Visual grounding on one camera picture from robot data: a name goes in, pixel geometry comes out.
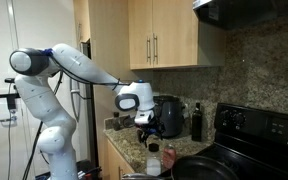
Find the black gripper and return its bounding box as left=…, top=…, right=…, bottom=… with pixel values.
left=135, top=111, right=165, bottom=146

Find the black frying pan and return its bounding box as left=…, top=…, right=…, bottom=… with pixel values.
left=121, top=155, right=240, bottom=180

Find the red black box appliance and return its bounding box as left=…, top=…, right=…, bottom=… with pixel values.
left=122, top=116, right=135, bottom=128

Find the stainless refrigerator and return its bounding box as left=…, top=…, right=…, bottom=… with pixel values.
left=69, top=38, right=100, bottom=168

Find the small dark spice bottle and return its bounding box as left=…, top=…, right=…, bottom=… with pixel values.
left=113, top=112, right=121, bottom=131

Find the clear bottle black cap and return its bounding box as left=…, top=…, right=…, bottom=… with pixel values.
left=146, top=143, right=161, bottom=176

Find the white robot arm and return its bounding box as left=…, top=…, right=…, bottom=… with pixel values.
left=9, top=43, right=156, bottom=180

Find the wooden lower cabinet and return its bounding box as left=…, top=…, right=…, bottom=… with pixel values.
left=106, top=140, right=134, bottom=180

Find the wooden cabinet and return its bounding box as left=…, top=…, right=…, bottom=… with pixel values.
left=72, top=0, right=226, bottom=70
left=106, top=140, right=134, bottom=180

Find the black stove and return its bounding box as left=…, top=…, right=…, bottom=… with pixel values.
left=190, top=103, right=288, bottom=180

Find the red soda can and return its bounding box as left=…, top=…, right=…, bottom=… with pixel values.
left=162, top=145, right=176, bottom=169

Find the black camera on stand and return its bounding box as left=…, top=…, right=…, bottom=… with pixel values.
left=0, top=78, right=20, bottom=125

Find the black range hood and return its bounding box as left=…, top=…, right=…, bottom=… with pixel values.
left=192, top=0, right=288, bottom=30

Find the wooden upper cabinet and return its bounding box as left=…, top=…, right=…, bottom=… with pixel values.
left=72, top=0, right=226, bottom=70

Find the dark glass bottle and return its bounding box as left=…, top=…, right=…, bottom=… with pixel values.
left=191, top=103, right=202, bottom=142

